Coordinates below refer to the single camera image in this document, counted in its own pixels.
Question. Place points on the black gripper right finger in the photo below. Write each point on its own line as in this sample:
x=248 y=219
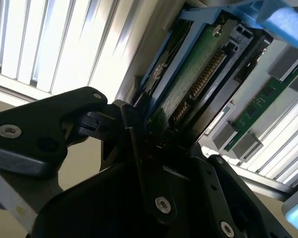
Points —
x=223 y=193

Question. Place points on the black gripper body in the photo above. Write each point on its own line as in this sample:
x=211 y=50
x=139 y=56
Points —
x=94 y=210

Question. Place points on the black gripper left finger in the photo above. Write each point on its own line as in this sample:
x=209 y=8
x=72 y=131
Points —
x=27 y=138

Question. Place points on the hard disk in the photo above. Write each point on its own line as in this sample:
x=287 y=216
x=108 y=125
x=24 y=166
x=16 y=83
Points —
x=188 y=81

